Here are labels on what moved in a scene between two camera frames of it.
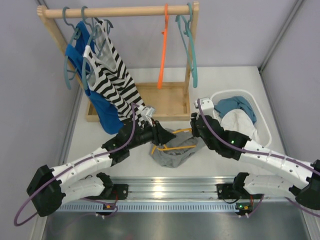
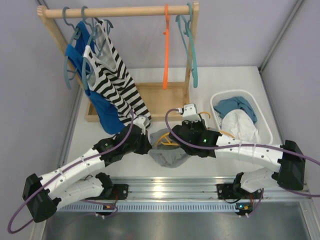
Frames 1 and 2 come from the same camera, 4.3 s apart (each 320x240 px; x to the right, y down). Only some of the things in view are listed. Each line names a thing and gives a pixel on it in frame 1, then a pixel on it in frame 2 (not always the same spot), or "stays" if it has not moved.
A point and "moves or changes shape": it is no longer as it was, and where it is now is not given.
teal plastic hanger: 184,29 stays
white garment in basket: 236,120 stays
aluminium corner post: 293,13 stays
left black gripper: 155,132 -> 144,144
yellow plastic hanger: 164,147 moves or changes shape
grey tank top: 175,158 moves or changes shape
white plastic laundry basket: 237,110 stays
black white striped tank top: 108,74 stays
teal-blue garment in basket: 223,105 stays
